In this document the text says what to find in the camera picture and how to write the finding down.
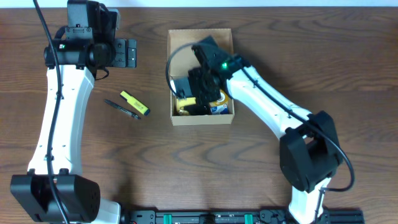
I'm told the black correction tape dispenser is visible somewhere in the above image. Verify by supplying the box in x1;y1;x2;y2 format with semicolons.
178;105;211;116

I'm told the yellow sticky note pad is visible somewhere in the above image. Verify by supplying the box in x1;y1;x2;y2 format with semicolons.
175;97;196;116

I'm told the black aluminium mounting rail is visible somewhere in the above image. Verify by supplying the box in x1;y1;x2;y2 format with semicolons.
119;209;365;224

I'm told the yellow highlighter marker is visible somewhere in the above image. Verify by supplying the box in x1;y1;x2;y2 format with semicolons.
119;90;150;116

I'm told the clear tape roll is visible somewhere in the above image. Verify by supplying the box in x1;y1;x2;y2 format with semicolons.
216;90;229;106

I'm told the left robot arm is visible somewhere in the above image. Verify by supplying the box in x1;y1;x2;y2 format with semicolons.
10;1;137;223

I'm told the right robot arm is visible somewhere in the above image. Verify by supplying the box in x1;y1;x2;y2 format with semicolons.
188;36;343;223

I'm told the black ballpoint pen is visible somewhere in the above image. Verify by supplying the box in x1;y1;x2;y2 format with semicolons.
104;99;141;119

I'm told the open cardboard box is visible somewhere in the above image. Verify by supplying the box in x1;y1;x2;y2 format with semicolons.
167;29;234;126

